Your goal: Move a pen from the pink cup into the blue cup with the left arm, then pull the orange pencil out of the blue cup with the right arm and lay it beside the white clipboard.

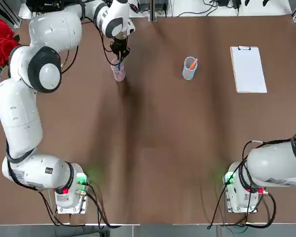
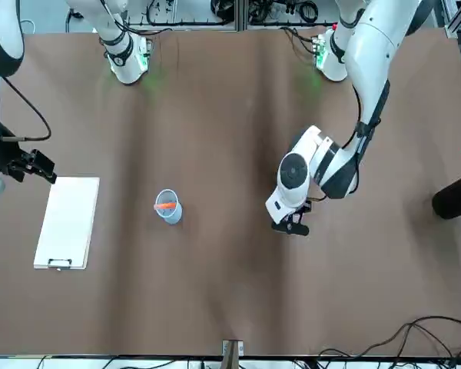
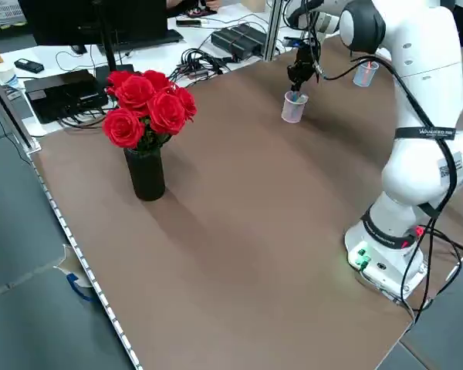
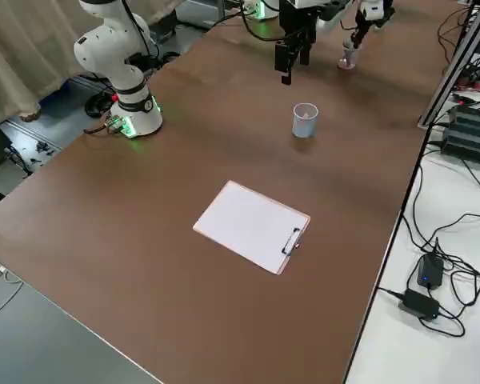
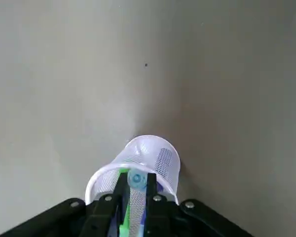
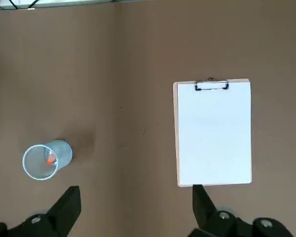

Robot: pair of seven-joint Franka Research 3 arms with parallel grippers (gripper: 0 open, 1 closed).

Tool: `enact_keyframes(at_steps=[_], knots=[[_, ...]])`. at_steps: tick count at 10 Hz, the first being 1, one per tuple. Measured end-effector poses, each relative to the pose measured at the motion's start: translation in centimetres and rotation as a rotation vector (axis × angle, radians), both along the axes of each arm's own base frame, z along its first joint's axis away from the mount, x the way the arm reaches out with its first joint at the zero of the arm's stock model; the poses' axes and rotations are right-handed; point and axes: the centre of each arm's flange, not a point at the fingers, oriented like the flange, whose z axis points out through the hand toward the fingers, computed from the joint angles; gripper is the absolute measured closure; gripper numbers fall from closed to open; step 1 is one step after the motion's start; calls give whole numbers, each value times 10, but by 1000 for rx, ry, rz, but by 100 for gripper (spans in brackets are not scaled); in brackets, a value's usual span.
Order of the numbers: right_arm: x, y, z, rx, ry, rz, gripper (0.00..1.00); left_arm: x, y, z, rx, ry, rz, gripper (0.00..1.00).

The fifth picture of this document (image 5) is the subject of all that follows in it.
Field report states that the green pen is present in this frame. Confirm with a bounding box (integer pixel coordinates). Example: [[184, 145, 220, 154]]
[[117, 169, 132, 237]]

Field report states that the pink mesh pen cup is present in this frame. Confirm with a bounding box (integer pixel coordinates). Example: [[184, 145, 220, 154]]
[[85, 134, 181, 206]]

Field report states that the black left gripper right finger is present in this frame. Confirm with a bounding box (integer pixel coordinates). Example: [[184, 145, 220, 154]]
[[143, 173, 254, 237]]

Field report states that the light blue pen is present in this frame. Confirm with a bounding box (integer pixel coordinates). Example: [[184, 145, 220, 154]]
[[124, 169, 148, 237]]

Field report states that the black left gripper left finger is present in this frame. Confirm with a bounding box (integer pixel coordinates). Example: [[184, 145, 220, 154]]
[[0, 172, 129, 237]]

